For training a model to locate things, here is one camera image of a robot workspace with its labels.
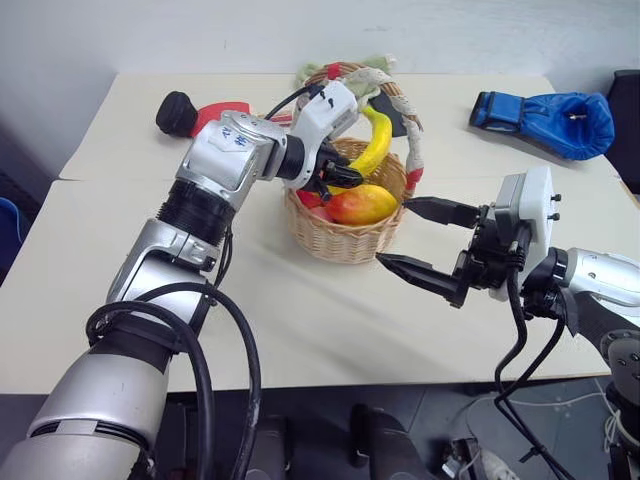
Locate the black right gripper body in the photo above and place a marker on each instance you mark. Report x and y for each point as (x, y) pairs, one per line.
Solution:
(492, 257)

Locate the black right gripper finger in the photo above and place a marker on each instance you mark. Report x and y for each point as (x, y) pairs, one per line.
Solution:
(425, 272)
(440, 210)

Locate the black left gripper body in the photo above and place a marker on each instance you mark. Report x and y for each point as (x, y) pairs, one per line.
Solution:
(327, 167)

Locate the yellow banana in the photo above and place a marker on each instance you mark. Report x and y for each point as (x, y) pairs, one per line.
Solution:
(376, 145)

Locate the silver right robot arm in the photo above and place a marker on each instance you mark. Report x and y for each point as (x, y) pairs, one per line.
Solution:
(595, 285)

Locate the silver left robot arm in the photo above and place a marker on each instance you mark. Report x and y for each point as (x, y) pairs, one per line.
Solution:
(135, 295)

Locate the red apple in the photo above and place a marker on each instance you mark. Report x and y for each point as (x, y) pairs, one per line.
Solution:
(311, 199)

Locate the red yellow mango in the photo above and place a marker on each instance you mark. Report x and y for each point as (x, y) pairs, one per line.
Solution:
(367, 205)

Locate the red flat sheet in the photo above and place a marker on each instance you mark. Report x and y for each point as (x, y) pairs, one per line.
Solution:
(215, 111)

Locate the blue boxing glove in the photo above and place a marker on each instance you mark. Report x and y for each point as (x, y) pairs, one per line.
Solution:
(550, 122)

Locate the black rounded pouch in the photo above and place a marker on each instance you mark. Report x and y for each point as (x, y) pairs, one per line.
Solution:
(176, 115)

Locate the dark rounded shape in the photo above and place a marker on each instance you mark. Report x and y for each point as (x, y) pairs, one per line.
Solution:
(385, 445)
(267, 450)

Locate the blue bin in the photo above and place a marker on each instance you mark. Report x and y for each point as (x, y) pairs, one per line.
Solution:
(9, 225)

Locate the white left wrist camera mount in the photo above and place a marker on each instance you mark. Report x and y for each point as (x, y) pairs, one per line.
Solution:
(325, 112)

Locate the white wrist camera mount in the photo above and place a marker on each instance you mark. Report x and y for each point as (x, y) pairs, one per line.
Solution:
(325, 112)
(537, 210)

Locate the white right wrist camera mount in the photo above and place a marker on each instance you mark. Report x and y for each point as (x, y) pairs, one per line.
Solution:
(537, 210)

